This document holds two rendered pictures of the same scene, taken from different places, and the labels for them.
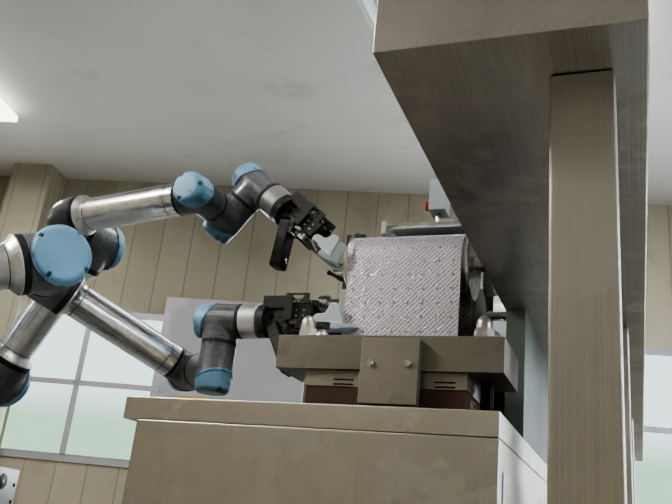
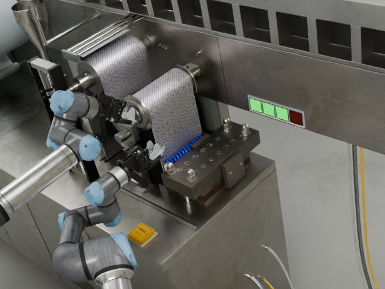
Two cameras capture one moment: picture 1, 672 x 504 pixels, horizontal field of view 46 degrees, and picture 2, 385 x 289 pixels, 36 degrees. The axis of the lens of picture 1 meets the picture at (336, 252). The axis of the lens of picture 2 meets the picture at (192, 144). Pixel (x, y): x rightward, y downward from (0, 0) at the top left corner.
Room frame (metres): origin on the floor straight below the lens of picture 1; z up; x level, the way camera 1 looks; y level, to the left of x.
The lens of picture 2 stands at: (0.56, 1.54, 2.38)
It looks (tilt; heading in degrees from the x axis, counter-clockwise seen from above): 35 degrees down; 298
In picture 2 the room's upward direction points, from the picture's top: 13 degrees counter-clockwise
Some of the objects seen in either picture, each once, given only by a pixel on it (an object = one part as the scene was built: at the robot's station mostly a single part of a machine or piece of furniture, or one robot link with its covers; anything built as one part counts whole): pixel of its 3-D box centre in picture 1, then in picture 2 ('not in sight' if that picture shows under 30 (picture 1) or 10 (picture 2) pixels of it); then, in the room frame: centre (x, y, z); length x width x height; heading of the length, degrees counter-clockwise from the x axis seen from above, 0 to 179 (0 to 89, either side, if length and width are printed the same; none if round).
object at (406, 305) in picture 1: (399, 320); (177, 130); (1.50, -0.14, 1.11); 0.23 x 0.01 x 0.18; 68
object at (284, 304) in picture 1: (290, 317); (133, 163); (1.59, 0.08, 1.12); 0.12 x 0.08 x 0.09; 68
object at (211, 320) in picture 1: (221, 322); (102, 190); (1.65, 0.23, 1.11); 0.11 x 0.08 x 0.09; 68
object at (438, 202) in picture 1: (437, 198); not in sight; (2.11, -0.28, 1.66); 0.07 x 0.07 x 0.10; 69
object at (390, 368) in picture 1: (389, 371); (234, 170); (1.29, -0.11, 0.97); 0.10 x 0.03 x 0.11; 68
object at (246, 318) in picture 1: (255, 321); (117, 176); (1.62, 0.15, 1.11); 0.08 x 0.05 x 0.08; 158
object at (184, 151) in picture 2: not in sight; (185, 150); (1.48, -0.13, 1.03); 0.21 x 0.04 x 0.03; 68
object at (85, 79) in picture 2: not in sight; (83, 81); (1.85, -0.12, 1.34); 0.06 x 0.06 x 0.06; 68
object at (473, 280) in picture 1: (473, 264); (183, 81); (1.51, -0.28, 1.25); 0.15 x 0.01 x 0.15; 158
